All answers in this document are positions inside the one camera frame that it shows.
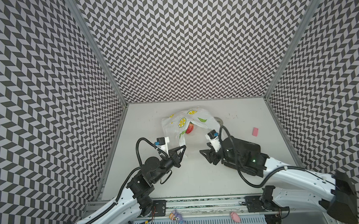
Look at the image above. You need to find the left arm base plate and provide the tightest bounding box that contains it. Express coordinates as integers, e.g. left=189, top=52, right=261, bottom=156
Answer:
left=148, top=200, right=167, bottom=217

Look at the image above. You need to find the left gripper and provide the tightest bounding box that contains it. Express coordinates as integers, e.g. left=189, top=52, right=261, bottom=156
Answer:
left=149, top=144, right=188, bottom=184

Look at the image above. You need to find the pink toy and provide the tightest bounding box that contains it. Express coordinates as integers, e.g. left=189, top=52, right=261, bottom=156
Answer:
left=230, top=212, right=241, bottom=224

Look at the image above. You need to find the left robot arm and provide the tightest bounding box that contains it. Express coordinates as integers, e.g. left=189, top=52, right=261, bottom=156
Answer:
left=65, top=137, right=187, bottom=224

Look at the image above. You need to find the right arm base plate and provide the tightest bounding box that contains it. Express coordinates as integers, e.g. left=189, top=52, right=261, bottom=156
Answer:
left=244, top=196, right=279, bottom=213

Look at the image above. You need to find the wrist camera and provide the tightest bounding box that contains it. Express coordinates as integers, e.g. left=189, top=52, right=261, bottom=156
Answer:
left=205, top=130, right=221, bottom=152
left=155, top=137, right=170, bottom=155

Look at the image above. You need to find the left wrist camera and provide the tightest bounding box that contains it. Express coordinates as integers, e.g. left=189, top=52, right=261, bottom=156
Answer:
left=155, top=137, right=170, bottom=155

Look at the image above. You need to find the white plastic bag fruit print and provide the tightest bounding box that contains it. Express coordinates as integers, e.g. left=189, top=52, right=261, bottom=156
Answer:
left=161, top=107, right=220, bottom=148

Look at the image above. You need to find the pink eraser block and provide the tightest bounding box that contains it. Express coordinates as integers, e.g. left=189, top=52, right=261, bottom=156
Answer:
left=252, top=127, right=259, bottom=137

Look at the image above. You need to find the red strawberry fake fruit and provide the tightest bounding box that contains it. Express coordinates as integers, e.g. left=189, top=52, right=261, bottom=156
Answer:
left=185, top=123, right=194, bottom=134

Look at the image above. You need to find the grey tape roll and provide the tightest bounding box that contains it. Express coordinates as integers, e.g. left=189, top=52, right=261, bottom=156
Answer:
left=214, top=117, right=224, bottom=126

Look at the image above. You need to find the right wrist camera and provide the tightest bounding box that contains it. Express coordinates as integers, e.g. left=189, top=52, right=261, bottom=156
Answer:
left=205, top=130, right=221, bottom=152

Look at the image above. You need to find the black square tray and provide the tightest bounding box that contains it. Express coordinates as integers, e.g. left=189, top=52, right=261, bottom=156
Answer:
left=224, top=137, right=264, bottom=173

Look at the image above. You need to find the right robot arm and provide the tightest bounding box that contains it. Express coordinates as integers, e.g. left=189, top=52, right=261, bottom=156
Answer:
left=200, top=126, right=359, bottom=224

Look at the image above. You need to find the purple octopus toy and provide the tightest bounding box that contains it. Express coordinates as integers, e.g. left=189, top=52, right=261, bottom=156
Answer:
left=169, top=210, right=187, bottom=224

